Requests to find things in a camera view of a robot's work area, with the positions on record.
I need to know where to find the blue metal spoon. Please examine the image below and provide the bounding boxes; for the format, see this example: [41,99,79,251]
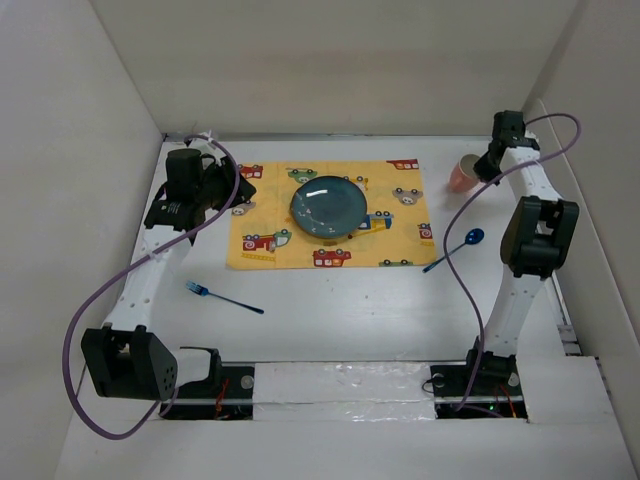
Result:
[422,228,485,273]

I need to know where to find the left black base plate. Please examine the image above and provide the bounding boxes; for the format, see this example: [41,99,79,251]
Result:
[159,363,255,421]

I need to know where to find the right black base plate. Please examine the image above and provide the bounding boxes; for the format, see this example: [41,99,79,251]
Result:
[422,364,528,420]

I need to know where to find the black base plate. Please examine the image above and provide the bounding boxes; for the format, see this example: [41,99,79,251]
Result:
[159,363,255,421]
[422,364,528,420]

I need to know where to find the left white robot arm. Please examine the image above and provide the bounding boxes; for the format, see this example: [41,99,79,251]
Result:
[81,134,256,401]

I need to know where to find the yellow cartoon car placemat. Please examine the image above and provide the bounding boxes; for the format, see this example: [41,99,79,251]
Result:
[227,159,436,270]

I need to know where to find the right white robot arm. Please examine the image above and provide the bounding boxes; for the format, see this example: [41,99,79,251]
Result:
[462,110,579,394]

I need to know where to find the pink paper cup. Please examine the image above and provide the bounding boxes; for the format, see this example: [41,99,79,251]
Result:
[448,154,480,193]

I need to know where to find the blue metal fork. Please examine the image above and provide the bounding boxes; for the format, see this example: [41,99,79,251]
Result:
[185,281,265,315]

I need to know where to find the dark teal ceramic plate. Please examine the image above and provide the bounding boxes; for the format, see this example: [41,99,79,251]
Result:
[290,176,368,240]

